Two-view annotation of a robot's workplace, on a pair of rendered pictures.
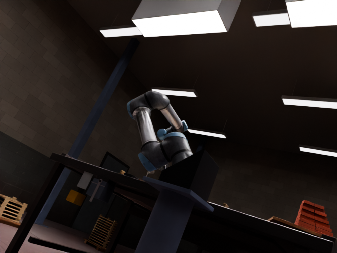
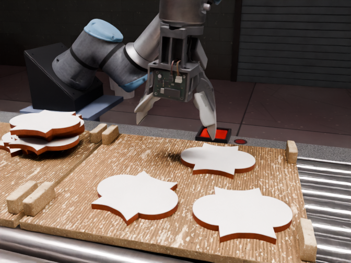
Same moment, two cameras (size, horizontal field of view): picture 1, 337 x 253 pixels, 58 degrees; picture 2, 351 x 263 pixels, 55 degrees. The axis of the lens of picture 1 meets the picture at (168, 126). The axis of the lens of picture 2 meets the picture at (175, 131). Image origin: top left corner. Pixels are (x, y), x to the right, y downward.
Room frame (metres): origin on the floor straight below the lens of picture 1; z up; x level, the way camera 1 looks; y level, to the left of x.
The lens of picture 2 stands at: (2.72, -0.28, 1.24)
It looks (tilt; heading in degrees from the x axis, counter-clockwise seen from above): 22 degrees down; 158
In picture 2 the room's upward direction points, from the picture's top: straight up
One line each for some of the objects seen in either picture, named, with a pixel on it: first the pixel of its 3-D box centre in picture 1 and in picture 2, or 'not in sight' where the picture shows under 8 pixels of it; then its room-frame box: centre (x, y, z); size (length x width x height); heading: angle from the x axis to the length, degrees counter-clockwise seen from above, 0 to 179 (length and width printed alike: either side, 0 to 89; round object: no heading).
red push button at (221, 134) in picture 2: not in sight; (213, 135); (2.05, 0.09, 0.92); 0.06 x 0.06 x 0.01; 52
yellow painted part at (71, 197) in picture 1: (80, 187); not in sight; (2.28, 0.39, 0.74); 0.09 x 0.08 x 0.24; 52
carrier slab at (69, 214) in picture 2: not in sight; (182, 182); (2.23, -0.07, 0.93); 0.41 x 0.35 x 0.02; 54
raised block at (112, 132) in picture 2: not in sight; (110, 134); (2.01, -0.15, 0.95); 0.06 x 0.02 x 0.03; 144
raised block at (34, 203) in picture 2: not in sight; (39, 198); (2.23, -0.31, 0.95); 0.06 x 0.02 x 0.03; 144
